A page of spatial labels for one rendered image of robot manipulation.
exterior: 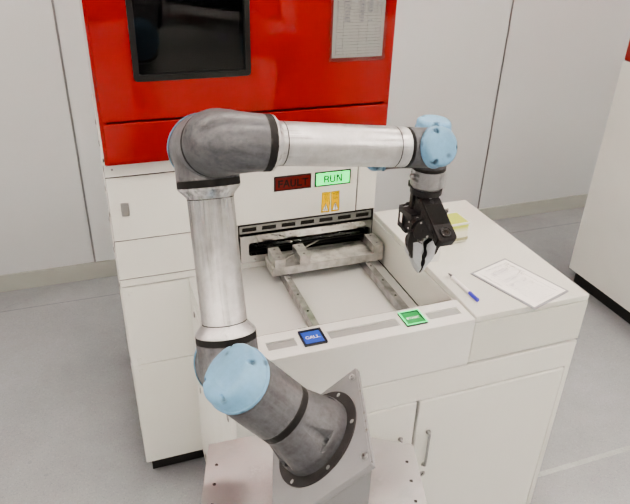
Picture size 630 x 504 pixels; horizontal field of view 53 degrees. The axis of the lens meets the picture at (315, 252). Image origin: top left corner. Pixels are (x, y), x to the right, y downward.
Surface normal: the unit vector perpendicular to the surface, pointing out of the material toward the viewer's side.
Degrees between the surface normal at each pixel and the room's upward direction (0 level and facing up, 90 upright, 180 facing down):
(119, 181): 90
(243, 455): 0
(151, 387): 90
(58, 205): 90
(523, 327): 90
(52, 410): 0
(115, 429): 0
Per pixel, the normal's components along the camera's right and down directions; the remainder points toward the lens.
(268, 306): 0.03, -0.87
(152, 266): 0.33, 0.47
